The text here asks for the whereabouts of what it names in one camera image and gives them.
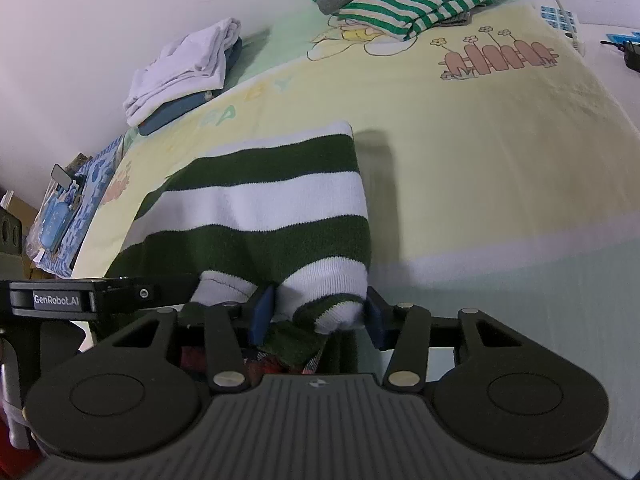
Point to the dark grey cloth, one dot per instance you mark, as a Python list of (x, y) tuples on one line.
[(457, 18)]

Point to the dark perforated panel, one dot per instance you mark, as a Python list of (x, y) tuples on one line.
[(10, 240)]

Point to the green white striped sweater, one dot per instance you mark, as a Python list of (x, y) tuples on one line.
[(260, 200)]

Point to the blue plastic packet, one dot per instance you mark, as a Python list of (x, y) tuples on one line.
[(55, 220)]

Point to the red plaid shirt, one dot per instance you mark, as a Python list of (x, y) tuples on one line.
[(255, 367)]

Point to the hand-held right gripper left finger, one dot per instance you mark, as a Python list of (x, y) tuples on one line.
[(261, 317)]

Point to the folded blue garment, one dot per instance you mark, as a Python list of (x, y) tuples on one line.
[(170, 117)]

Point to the folded white clothes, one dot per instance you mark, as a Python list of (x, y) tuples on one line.
[(185, 70)]

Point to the black power adapter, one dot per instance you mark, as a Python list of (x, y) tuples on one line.
[(632, 57)]

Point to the green striped shirt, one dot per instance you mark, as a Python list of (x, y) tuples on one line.
[(425, 5)]

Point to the blue plastic tray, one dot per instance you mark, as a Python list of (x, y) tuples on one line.
[(625, 37)]

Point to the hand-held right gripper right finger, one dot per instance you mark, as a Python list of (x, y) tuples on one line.
[(380, 320)]

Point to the yellow cartoon blanket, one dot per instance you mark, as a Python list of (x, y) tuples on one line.
[(500, 160)]

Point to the blue patterned cloth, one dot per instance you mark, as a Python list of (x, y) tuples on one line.
[(95, 185)]

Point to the white power strip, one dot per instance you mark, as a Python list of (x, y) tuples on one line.
[(557, 17)]

